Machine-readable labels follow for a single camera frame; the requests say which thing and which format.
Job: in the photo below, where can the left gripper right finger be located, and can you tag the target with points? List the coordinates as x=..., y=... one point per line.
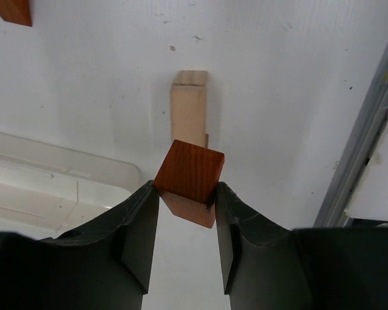
x=265, y=266

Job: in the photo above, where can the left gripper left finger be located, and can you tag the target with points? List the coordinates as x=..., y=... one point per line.
x=103, y=264

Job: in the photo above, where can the long light wood block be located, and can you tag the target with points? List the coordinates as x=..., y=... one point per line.
x=188, y=114

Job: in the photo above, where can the front aluminium rail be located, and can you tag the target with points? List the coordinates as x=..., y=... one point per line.
x=366, y=131

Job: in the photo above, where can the orange arch wood block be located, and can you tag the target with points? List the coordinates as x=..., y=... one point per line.
x=187, y=179

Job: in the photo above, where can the orange roof wood block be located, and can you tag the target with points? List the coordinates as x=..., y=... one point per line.
x=16, y=11

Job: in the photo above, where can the white plastic tray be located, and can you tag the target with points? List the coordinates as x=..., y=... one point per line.
x=47, y=190

